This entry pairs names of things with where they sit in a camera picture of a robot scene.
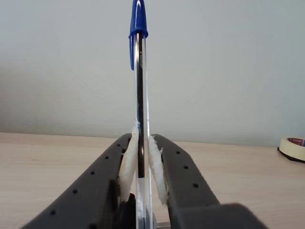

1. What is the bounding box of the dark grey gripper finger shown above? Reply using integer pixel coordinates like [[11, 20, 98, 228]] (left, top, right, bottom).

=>
[[21, 125, 140, 229], [147, 133, 221, 229]]

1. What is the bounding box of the blue capped ballpoint pen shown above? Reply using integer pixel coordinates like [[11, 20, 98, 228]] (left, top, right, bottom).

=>
[[128, 0, 155, 229]]

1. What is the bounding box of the beige masking tape roll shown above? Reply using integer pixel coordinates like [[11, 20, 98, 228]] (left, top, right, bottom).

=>
[[277, 137, 305, 163]]

